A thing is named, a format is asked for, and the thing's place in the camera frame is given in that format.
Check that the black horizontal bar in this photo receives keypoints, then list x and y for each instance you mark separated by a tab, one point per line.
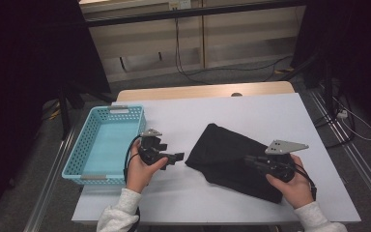
190	12

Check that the black shorts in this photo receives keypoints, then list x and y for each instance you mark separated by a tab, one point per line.
222	151

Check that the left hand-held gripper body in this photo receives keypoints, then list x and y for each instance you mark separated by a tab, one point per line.
148	150

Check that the metal floor rail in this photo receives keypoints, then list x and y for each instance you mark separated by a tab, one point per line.
357	158
48	183

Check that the white table mat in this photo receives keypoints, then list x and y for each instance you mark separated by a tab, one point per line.
206	109

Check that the person's right hand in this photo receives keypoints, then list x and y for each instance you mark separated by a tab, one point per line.
298	190

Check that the person's left hand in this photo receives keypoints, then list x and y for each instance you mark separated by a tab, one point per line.
138	174

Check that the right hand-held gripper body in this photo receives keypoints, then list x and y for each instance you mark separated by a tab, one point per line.
283	147

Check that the black curtain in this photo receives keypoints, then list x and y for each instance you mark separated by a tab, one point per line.
19	64
360	48

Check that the light blue plastic basket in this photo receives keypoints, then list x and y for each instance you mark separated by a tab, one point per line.
109	145

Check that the black stand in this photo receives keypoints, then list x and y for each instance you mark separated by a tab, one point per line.
328	83

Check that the black stand legs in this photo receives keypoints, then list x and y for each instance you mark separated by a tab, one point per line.
65	109

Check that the white wall socket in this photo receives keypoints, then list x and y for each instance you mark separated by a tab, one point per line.
180	4

